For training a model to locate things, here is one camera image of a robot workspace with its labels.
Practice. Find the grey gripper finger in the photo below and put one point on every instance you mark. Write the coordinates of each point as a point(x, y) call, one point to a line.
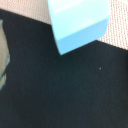
point(4, 55)

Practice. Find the light blue milk carton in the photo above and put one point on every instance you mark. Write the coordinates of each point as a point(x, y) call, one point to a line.
point(78, 22)

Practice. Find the white woven placemat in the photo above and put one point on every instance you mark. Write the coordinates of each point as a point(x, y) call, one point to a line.
point(117, 31)

